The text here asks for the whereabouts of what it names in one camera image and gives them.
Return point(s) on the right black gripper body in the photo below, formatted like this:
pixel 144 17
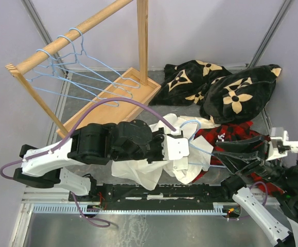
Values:
pixel 263 168

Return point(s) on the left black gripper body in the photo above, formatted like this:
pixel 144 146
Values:
pixel 153 150

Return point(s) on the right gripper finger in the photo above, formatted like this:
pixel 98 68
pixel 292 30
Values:
pixel 246 145
pixel 242 163

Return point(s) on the white shirt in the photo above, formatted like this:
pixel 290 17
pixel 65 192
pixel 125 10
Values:
pixel 148 175

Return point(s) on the blue wire hanger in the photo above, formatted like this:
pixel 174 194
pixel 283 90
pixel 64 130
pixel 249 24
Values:
pixel 201 151
pixel 61 90
pixel 123 87
pixel 105 67

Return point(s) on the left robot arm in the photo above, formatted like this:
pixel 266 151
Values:
pixel 94 144

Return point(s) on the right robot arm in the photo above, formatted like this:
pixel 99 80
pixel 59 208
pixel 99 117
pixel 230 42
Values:
pixel 277 234

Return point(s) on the red black plaid shirt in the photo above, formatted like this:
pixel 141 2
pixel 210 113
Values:
pixel 229 133

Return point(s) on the wooden clothes rack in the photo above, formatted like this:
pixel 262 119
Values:
pixel 114 110

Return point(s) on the black beige floral blanket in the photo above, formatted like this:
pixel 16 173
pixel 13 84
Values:
pixel 223 97

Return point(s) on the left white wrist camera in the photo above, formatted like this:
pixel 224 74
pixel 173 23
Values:
pixel 175 145

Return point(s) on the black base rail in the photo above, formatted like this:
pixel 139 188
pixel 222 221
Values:
pixel 172 196

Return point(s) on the grey slotted cable duct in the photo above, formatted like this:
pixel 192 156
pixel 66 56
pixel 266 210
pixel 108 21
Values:
pixel 88 209

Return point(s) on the blue wire hanger front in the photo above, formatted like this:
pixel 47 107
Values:
pixel 61 90

